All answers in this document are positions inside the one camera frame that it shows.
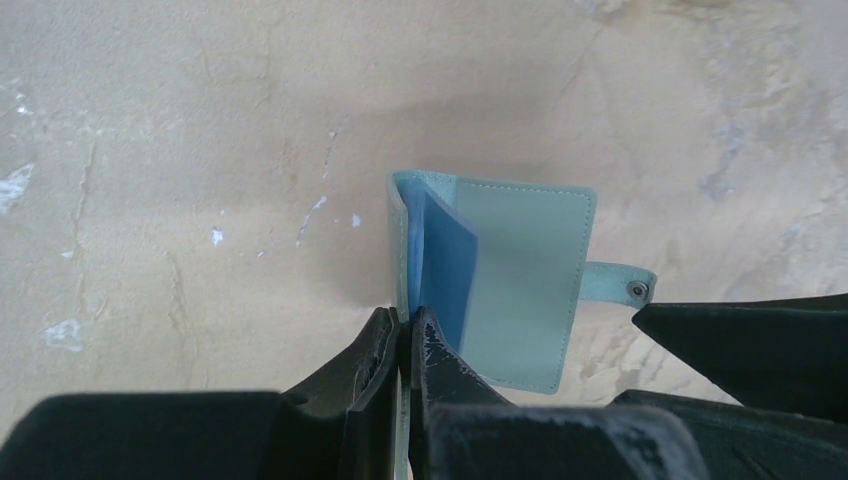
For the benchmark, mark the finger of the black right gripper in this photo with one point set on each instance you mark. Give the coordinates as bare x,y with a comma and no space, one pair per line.
738,442
786,355

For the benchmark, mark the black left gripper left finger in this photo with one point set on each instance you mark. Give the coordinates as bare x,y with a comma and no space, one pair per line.
338,423

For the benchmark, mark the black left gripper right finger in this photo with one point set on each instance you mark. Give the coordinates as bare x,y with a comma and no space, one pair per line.
461,428

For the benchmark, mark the teal leather card holder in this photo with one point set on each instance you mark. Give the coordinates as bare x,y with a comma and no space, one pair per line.
503,266

